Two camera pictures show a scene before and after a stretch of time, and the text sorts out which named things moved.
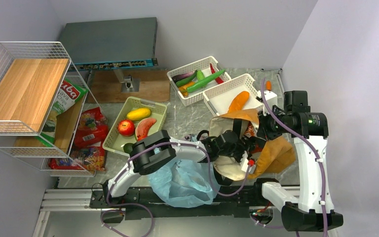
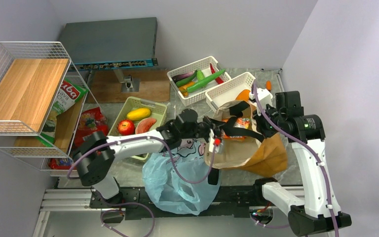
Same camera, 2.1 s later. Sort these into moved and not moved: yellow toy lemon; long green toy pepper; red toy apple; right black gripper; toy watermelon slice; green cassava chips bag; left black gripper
Moved: left black gripper
Not moved: green cassava chips bag; right black gripper; red toy apple; long green toy pepper; toy watermelon slice; yellow toy lemon
